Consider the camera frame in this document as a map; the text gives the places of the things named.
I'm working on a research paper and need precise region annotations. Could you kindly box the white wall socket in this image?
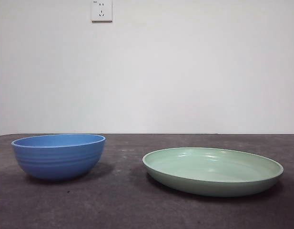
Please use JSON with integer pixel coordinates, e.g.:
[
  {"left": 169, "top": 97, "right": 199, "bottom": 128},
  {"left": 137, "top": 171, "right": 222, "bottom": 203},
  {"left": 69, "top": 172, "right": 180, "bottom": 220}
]
[{"left": 91, "top": 0, "right": 113, "bottom": 23}]

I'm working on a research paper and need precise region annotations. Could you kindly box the pale green plate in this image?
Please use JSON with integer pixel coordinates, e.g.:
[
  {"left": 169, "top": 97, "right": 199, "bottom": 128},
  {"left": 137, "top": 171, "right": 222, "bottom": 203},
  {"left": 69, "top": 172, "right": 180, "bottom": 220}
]
[{"left": 142, "top": 147, "right": 284, "bottom": 198}]

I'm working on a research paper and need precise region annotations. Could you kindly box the blue ribbed bowl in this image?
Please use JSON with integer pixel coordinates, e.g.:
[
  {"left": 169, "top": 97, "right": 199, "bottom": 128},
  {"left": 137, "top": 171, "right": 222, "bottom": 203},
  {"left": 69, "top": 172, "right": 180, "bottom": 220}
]
[{"left": 10, "top": 134, "right": 106, "bottom": 180}]

